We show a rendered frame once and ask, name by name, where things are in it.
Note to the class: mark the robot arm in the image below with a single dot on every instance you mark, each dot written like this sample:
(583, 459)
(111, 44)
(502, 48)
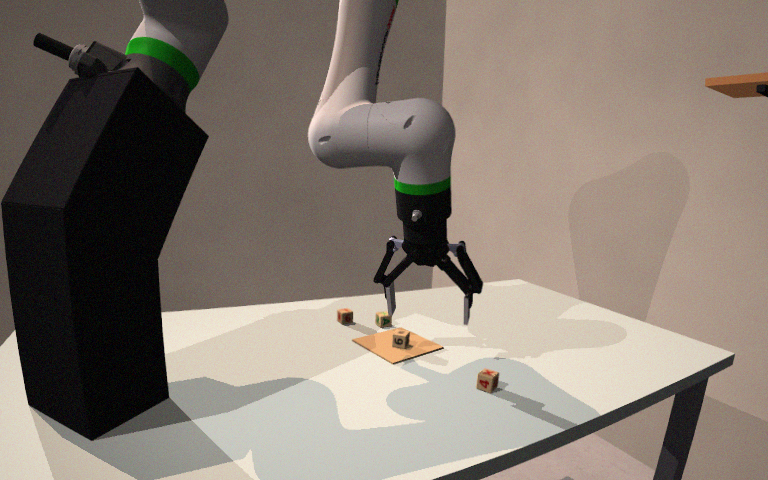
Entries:
(177, 38)

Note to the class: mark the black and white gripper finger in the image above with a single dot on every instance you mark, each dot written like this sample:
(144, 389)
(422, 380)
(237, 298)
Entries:
(388, 280)
(474, 285)

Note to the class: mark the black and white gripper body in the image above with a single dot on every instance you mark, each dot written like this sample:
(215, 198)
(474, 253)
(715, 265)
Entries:
(426, 235)

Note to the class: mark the tan square mat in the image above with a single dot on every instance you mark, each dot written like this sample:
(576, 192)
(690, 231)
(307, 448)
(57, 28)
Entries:
(380, 344)

